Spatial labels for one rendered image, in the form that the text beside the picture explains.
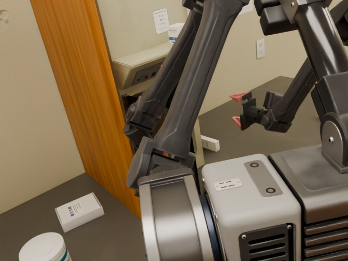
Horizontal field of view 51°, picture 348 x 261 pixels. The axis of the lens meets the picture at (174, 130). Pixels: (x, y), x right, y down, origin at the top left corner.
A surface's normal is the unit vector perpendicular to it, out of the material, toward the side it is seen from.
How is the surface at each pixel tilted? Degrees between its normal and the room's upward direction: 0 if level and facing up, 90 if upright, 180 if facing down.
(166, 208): 0
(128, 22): 90
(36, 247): 0
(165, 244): 46
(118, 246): 0
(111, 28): 90
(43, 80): 90
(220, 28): 74
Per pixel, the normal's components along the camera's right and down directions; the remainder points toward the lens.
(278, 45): 0.61, 0.27
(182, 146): 0.25, 0.13
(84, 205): -0.16, -0.88
